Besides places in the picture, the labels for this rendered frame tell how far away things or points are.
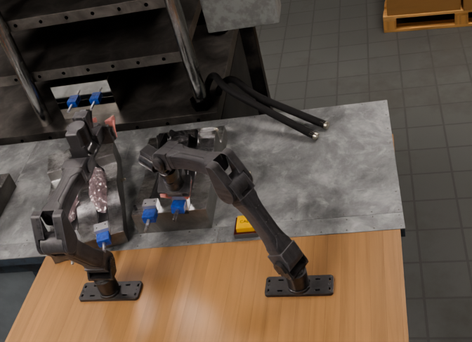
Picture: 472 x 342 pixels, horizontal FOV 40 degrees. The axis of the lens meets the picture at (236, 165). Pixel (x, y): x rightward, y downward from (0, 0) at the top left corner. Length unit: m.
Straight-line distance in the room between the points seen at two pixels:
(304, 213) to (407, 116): 1.81
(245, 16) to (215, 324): 1.30
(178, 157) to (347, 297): 0.62
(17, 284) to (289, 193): 1.09
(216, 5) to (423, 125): 1.58
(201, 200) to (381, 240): 0.60
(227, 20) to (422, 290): 1.41
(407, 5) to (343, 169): 2.47
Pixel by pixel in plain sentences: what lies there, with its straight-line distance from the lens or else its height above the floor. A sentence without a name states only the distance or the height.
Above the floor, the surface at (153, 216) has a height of 0.90.
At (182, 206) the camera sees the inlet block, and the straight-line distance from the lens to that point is 2.07.
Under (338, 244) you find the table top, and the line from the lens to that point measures 2.02.
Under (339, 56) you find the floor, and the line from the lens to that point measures 4.48.
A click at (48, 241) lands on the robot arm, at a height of 1.17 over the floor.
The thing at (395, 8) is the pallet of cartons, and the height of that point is 0.17.
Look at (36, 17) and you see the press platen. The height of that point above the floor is 1.28.
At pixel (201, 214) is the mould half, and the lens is 2.13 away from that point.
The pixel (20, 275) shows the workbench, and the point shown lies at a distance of 2.56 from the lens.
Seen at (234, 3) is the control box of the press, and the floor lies 1.18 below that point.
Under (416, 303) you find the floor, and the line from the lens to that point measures 2.87.
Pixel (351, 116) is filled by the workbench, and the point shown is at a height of 0.80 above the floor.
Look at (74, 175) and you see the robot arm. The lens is 1.87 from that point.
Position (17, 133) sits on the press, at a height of 0.78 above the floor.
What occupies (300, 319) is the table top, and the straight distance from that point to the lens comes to 1.85.
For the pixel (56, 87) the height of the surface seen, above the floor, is 0.96.
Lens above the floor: 2.27
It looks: 38 degrees down
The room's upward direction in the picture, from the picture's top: 16 degrees counter-clockwise
